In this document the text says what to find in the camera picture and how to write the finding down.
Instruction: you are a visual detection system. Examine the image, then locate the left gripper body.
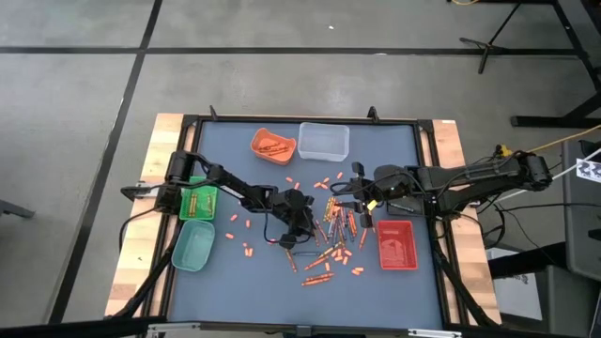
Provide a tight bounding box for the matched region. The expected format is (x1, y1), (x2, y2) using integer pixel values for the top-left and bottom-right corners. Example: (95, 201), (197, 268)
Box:
(273, 187), (315, 236)

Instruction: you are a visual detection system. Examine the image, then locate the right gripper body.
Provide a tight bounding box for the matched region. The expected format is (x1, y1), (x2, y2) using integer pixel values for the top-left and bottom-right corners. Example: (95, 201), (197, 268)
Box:
(370, 163), (422, 206)

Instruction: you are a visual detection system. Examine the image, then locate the red mesh basket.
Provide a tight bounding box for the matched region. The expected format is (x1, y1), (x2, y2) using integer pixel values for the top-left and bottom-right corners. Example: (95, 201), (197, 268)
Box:
(377, 220), (420, 271)

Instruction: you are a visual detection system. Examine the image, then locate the clear plastic bin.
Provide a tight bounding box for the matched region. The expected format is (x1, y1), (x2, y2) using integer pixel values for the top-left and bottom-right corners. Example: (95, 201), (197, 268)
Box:
(298, 122), (351, 162)

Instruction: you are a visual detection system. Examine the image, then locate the orange plastic bin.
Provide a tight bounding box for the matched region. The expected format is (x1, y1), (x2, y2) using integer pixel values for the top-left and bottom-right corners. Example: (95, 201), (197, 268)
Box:
(250, 128), (298, 166)

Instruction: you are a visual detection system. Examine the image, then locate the teal plastic bin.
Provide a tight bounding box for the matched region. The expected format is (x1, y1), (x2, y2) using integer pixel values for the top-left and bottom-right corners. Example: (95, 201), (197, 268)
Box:
(171, 219), (217, 273)

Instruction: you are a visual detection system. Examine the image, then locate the green mesh basket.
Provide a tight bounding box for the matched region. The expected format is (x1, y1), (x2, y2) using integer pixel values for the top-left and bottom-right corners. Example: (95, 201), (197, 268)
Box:
(179, 176), (220, 222)

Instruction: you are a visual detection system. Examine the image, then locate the white box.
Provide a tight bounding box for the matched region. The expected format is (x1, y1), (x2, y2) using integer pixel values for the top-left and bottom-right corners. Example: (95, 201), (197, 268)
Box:
(486, 247), (545, 321)

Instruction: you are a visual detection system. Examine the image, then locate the black tripod stand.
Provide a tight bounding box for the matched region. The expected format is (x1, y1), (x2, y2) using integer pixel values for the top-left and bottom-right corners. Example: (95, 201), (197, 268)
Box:
(458, 0), (523, 75)

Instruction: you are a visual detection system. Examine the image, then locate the grey cabinet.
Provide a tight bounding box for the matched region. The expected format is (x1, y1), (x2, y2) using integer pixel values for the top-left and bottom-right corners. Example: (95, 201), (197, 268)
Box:
(562, 138), (601, 283)

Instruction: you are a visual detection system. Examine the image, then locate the white printed tag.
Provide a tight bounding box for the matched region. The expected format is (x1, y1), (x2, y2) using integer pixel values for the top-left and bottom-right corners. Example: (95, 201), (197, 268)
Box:
(576, 158), (601, 184)

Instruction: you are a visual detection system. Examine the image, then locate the grey box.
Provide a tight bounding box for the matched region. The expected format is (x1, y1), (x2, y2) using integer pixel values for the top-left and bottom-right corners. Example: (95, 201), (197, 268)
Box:
(534, 265), (601, 338)

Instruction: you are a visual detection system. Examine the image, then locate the grey chair base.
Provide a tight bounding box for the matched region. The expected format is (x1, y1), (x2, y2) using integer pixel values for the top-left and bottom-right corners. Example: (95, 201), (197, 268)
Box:
(0, 198), (37, 221)

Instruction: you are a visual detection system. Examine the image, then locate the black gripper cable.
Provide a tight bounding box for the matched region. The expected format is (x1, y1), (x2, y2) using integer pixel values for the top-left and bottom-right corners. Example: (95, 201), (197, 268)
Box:
(330, 179), (377, 197)
(261, 205), (284, 244)

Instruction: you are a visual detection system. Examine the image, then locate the black metal table frame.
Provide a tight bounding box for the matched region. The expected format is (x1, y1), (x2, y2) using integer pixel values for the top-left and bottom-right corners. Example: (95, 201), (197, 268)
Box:
(105, 105), (501, 338)

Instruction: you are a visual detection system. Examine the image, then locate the black desk frame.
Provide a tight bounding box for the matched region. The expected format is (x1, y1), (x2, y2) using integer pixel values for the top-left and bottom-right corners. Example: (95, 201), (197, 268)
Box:
(510, 0), (601, 130)

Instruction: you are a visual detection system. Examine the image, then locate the thin black cable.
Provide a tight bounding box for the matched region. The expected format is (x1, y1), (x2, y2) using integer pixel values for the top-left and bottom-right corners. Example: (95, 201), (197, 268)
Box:
(487, 200), (601, 215)

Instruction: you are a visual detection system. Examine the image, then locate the yellow power cable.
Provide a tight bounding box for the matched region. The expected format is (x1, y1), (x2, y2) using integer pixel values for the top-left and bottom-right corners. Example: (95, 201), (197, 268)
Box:
(525, 124), (601, 154)

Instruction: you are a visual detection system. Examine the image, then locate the white cable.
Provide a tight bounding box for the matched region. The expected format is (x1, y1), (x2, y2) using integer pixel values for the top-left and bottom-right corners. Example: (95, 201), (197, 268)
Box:
(487, 147), (601, 204)

